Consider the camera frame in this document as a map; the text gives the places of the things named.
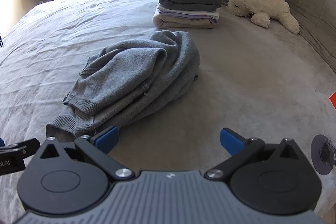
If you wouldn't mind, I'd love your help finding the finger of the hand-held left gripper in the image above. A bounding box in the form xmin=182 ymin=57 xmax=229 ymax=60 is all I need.
xmin=0 ymin=138 xmax=41 ymax=159

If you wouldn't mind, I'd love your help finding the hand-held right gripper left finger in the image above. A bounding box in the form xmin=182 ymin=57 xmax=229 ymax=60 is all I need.
xmin=39 ymin=126 xmax=133 ymax=182

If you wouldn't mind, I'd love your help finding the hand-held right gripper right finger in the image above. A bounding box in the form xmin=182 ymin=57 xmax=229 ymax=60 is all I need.
xmin=205 ymin=128 xmax=302 ymax=182

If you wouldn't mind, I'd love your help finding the grey knit sweater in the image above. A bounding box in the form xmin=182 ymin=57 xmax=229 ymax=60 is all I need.
xmin=46 ymin=30 xmax=201 ymax=143

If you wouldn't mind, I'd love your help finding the stack of folded clothes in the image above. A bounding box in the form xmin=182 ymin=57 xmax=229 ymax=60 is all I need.
xmin=158 ymin=0 xmax=222 ymax=11

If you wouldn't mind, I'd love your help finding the beige folded garment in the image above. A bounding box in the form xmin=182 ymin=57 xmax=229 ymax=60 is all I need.
xmin=152 ymin=7 xmax=218 ymax=29

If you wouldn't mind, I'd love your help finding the lilac white folded garment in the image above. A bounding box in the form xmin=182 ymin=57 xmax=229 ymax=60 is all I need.
xmin=157 ymin=4 xmax=219 ymax=20

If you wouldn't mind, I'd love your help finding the white plush dog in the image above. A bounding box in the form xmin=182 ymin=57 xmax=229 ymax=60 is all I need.
xmin=226 ymin=0 xmax=300 ymax=35

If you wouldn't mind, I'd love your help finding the grey round disc mount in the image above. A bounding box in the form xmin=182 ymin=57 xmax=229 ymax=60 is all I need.
xmin=310 ymin=134 xmax=336 ymax=175

